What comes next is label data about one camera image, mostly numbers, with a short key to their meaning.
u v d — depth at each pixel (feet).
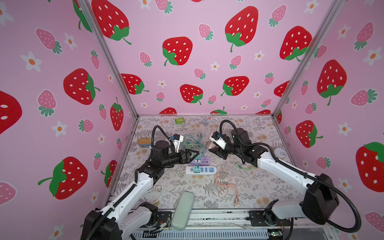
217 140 2.21
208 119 3.86
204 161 3.03
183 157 2.17
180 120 3.85
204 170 2.90
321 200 1.35
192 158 2.25
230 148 2.24
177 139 2.29
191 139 3.48
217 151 2.30
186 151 2.21
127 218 1.76
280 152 3.05
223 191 2.75
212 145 2.50
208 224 2.40
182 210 2.44
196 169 2.76
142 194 1.68
